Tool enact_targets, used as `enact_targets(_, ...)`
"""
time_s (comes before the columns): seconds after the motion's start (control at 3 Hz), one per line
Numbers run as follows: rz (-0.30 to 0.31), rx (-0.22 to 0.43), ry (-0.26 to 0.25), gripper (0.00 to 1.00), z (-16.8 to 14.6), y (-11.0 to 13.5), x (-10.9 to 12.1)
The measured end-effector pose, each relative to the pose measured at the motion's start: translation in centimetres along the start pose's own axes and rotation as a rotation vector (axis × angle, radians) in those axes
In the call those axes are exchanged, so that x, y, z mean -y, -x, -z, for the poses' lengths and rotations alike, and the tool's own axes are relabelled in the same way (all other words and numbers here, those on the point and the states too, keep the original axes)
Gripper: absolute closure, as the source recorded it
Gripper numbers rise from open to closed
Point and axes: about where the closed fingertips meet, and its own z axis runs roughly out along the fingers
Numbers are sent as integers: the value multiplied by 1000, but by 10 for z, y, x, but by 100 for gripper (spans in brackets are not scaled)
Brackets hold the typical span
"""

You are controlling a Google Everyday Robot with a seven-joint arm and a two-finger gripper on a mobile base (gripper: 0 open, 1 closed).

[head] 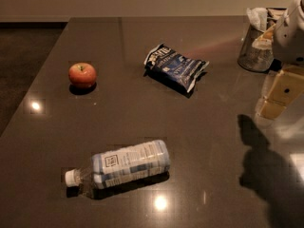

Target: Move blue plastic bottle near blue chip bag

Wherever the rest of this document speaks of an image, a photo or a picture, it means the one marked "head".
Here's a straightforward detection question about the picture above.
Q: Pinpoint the red apple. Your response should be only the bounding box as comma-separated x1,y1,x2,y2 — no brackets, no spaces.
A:
68,63,97,89

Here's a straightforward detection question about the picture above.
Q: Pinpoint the white crumpled napkin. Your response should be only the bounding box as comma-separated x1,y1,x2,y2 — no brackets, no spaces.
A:
246,8,268,31

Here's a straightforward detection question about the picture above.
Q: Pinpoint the blue label plastic water bottle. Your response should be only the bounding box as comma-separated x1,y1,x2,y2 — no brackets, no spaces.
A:
65,140,170,189

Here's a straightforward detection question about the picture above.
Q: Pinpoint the blue chip bag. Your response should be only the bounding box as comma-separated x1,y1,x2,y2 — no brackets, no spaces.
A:
143,44,209,93

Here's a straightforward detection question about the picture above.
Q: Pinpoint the metal mesh cup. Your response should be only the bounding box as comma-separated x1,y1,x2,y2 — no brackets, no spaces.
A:
237,8,285,73

